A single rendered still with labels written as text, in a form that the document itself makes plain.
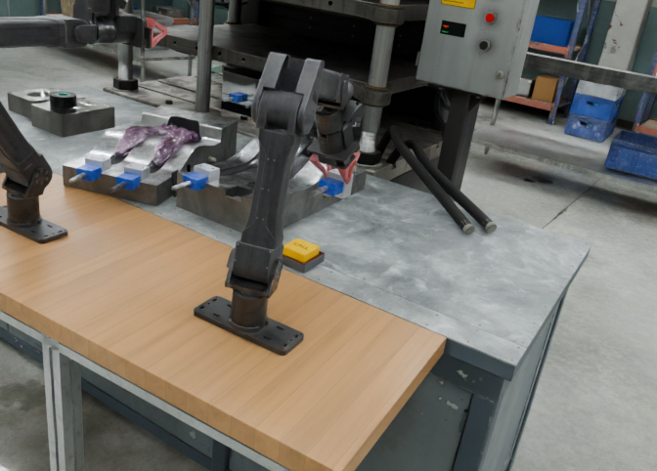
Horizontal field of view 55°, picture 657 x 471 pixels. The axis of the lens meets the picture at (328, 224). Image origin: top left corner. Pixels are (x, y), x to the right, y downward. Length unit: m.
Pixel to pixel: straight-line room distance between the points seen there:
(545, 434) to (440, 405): 1.08
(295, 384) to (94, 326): 0.36
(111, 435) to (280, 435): 1.24
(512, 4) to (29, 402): 1.92
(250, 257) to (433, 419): 0.56
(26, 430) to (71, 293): 0.99
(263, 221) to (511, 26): 1.18
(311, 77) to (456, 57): 1.08
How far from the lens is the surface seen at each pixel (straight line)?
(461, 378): 1.30
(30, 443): 2.14
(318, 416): 0.97
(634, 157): 4.89
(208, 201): 1.52
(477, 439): 1.36
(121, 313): 1.18
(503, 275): 1.49
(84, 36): 1.46
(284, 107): 1.03
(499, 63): 2.03
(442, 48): 2.09
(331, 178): 1.45
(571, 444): 2.41
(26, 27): 1.39
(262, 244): 1.06
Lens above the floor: 1.42
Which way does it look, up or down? 23 degrees down
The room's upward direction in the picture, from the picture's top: 8 degrees clockwise
